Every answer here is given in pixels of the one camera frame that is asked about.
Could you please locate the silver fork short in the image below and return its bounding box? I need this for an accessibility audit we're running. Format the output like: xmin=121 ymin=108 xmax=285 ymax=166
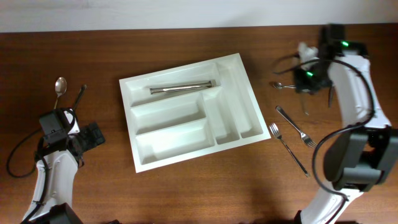
xmin=275 ymin=106 xmax=317 ymax=149

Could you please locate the silver fork long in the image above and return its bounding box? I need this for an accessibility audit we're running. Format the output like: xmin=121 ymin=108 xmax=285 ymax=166
xmin=269 ymin=123 xmax=310 ymax=177

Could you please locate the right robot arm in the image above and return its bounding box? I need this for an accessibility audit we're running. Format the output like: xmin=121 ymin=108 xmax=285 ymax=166
xmin=294 ymin=24 xmax=397 ymax=223

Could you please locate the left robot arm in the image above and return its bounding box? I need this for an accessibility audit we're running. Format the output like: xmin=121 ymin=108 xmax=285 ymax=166
xmin=22 ymin=108 xmax=105 ymax=223

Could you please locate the small silver teaspoon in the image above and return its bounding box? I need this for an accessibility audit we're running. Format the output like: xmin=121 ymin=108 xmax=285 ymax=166
xmin=272 ymin=82 xmax=296 ymax=90

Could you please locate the silver spoon far left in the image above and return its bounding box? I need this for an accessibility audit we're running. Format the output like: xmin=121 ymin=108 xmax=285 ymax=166
xmin=53 ymin=77 xmax=67 ymax=109

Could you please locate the white plastic cutlery tray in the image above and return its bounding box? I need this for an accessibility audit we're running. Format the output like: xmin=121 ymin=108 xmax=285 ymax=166
xmin=119 ymin=54 xmax=270 ymax=173

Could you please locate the silver spoon dark handle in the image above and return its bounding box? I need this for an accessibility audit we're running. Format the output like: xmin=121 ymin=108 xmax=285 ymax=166
xmin=72 ymin=84 xmax=87 ymax=111

